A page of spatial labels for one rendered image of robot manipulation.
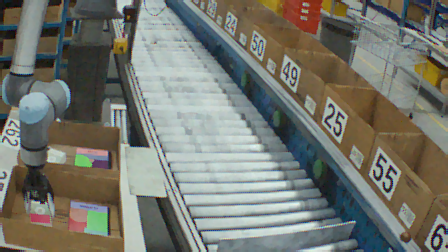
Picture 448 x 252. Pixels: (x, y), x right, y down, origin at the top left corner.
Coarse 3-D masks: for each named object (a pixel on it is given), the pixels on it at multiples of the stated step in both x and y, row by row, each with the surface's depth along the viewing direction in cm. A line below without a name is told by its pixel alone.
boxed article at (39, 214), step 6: (36, 204) 124; (30, 210) 120; (36, 210) 121; (42, 210) 122; (48, 210) 123; (30, 216) 118; (36, 216) 119; (42, 216) 120; (48, 216) 120; (36, 222) 116; (42, 222) 117; (48, 222) 118
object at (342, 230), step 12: (324, 228) 140; (336, 228) 143; (348, 228) 145; (228, 240) 130; (240, 240) 131; (252, 240) 133; (264, 240) 134; (276, 240) 136; (288, 240) 138; (300, 240) 139; (312, 240) 141; (324, 240) 144; (336, 240) 146
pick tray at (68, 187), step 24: (24, 168) 130; (72, 192) 137; (96, 192) 139; (120, 192) 132; (0, 216) 105; (24, 216) 121; (120, 216) 130; (24, 240) 109; (48, 240) 110; (72, 240) 112; (96, 240) 113; (120, 240) 114
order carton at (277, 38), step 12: (252, 24) 247; (264, 24) 250; (252, 36) 247; (264, 36) 233; (276, 36) 256; (288, 36) 258; (300, 36) 258; (264, 48) 233; (276, 48) 222; (300, 48) 259; (312, 48) 247; (324, 48) 235; (264, 60) 234; (276, 60) 222; (276, 72) 223
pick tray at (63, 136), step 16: (48, 128) 161; (64, 128) 162; (80, 128) 163; (96, 128) 165; (112, 128) 166; (48, 144) 162; (64, 144) 165; (80, 144) 166; (96, 144) 167; (112, 144) 168; (112, 160) 163; (112, 176) 142
